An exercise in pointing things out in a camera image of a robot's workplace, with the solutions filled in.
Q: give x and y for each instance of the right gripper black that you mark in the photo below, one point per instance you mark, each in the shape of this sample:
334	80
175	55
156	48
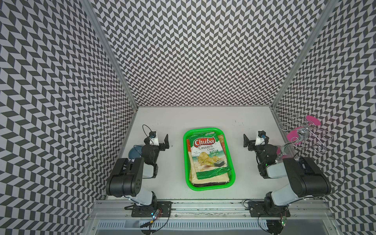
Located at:
246	141

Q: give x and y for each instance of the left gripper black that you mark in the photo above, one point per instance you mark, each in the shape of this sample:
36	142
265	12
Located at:
161	145

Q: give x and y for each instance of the green red Chuba bag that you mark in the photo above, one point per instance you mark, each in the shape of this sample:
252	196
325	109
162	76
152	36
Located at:
208	154

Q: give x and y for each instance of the red orange snack bag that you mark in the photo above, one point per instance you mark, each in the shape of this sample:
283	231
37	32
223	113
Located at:
191	144

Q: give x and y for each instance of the green plastic basket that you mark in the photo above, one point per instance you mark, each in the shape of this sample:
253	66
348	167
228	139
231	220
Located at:
207	159

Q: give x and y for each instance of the brown dark snack bag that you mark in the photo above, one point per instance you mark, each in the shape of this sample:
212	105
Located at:
210	184

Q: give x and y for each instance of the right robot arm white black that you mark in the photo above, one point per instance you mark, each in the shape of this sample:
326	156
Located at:
305	178

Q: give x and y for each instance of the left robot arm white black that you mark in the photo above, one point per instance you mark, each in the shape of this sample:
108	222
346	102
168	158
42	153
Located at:
125	180

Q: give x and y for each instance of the blue bowl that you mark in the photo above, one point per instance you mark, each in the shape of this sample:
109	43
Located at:
135	152

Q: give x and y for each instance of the chrome pink cup stand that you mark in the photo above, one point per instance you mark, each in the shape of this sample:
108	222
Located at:
297	137

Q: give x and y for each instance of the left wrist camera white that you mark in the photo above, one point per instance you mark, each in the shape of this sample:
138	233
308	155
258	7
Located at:
153	138

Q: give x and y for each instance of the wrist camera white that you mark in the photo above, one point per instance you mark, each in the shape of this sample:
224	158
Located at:
153	138
261	138

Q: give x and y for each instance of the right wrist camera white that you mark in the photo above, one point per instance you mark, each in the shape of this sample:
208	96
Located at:
261	138

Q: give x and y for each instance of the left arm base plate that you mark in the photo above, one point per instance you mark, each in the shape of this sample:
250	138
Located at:
146	211

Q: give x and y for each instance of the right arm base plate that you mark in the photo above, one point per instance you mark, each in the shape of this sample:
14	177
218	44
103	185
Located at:
260	209

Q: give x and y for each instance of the aluminium front rail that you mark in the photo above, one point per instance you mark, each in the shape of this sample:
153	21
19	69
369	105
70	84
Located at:
209	209

